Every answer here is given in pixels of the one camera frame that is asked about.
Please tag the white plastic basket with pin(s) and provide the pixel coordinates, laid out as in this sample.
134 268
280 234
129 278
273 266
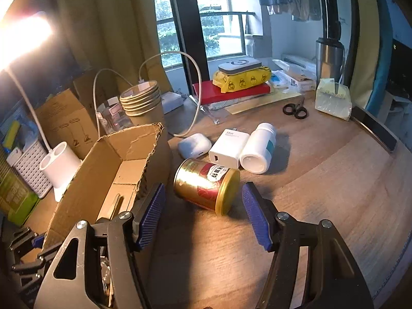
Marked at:
30 170

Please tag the pale green tissue pack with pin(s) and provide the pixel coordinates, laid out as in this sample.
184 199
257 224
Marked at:
331 103

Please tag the dark smartphone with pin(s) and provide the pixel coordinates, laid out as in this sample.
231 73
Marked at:
373 125

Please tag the white and blue wipes pack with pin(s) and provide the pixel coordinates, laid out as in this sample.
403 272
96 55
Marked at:
278 79

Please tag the white earbuds case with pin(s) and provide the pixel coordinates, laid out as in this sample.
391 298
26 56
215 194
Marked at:
193 144

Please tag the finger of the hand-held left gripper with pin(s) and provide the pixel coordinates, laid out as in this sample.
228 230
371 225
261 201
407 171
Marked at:
39 241
35 262

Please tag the white wall charger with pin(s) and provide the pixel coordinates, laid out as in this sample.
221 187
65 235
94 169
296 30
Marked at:
227 149

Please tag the yellow sponge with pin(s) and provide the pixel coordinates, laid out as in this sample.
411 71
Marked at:
11 133

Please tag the white power adapter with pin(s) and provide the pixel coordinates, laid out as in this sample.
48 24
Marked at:
172 101

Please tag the white flat box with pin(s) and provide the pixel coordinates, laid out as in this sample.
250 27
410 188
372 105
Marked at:
299 70

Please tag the steel thermos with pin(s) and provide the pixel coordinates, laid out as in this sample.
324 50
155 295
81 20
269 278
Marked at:
328 61

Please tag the white pill bottle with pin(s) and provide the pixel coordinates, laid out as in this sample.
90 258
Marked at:
257 148

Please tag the black sliding door frame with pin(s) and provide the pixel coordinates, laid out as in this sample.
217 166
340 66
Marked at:
186 22

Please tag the brown printed lamp carton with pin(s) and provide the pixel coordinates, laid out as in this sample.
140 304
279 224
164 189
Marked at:
64 119

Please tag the black scissors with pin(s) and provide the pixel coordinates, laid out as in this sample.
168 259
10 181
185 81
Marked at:
295 111

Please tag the white desk lamp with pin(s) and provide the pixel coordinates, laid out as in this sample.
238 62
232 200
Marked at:
61 167

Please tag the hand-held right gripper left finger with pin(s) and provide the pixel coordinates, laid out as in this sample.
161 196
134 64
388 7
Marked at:
149 217

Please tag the blue curtain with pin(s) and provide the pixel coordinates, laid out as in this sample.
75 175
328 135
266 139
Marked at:
378 96

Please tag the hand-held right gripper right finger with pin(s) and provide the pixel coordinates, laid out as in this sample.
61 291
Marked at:
257 219

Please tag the green carton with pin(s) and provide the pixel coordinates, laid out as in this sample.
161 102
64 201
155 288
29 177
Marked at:
16 199

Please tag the red book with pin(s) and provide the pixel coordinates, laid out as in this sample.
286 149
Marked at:
206 91

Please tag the yellow snack packet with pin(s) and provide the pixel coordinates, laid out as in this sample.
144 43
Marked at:
241 82

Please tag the clear glass cup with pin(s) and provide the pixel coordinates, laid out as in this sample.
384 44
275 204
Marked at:
111 119

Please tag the white power bank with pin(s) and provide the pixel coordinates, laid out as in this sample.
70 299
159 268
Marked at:
239 64

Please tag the yellow curtain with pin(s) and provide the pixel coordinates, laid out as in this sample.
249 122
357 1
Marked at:
106 22
367 38

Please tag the stack of brown paper cups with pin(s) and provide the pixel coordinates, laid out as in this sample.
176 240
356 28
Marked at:
144 112

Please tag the red and gold can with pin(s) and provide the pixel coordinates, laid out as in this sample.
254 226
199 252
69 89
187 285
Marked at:
199 183

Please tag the cardboard box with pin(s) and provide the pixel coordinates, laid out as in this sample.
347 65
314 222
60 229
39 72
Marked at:
106 148

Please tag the beige envelope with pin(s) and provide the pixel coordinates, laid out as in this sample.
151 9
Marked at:
257 104

